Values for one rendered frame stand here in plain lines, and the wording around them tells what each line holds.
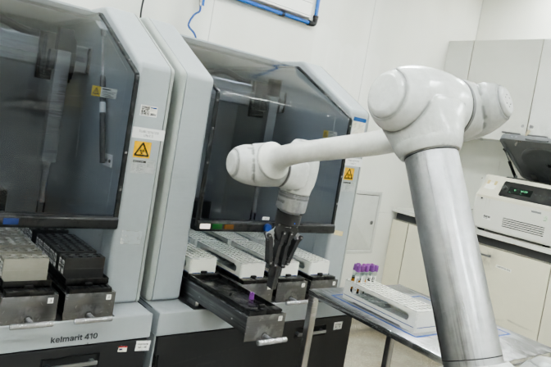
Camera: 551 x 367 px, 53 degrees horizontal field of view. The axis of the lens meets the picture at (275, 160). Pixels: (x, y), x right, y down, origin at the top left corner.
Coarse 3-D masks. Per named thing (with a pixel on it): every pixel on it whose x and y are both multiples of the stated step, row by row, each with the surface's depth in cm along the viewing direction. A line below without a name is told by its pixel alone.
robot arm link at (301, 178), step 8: (296, 168) 153; (304, 168) 154; (312, 168) 156; (288, 176) 152; (296, 176) 154; (304, 176) 155; (312, 176) 157; (288, 184) 154; (296, 184) 155; (304, 184) 156; (312, 184) 158; (288, 192) 157; (296, 192) 157; (304, 192) 157
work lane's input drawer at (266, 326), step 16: (192, 288) 171; (208, 288) 166; (224, 288) 171; (240, 288) 171; (208, 304) 163; (224, 304) 157; (240, 304) 158; (256, 304) 161; (272, 304) 159; (224, 320) 156; (240, 320) 150; (256, 320) 150; (272, 320) 154; (256, 336) 151; (272, 336) 154
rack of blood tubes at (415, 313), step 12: (348, 288) 174; (360, 288) 171; (372, 288) 169; (384, 288) 172; (348, 300) 174; (360, 300) 170; (372, 300) 170; (384, 300) 163; (396, 300) 162; (408, 300) 163; (384, 312) 162; (396, 312) 168; (408, 312) 155; (420, 312) 153; (432, 312) 156; (408, 324) 155; (420, 324) 154; (432, 324) 157
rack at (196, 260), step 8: (192, 248) 190; (192, 256) 179; (200, 256) 181; (208, 256) 182; (184, 264) 189; (192, 264) 176; (200, 264) 178; (208, 264) 180; (192, 272) 177; (200, 272) 179
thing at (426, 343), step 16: (320, 288) 183; (336, 288) 186; (400, 288) 201; (336, 304) 170; (352, 304) 171; (368, 320) 159; (384, 320) 160; (304, 336) 180; (400, 336) 149; (416, 336) 151; (432, 336) 153; (512, 336) 166; (304, 352) 180; (384, 352) 206; (432, 352) 141; (512, 352) 151; (528, 352) 153; (544, 352) 155
